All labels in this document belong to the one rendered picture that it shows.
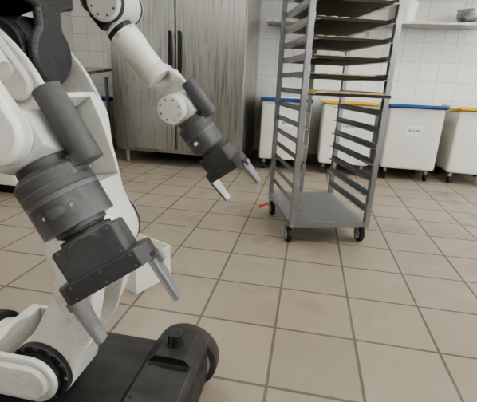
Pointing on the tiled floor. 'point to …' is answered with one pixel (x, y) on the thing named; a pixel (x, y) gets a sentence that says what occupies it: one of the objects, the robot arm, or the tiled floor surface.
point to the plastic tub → (142, 276)
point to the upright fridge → (125, 116)
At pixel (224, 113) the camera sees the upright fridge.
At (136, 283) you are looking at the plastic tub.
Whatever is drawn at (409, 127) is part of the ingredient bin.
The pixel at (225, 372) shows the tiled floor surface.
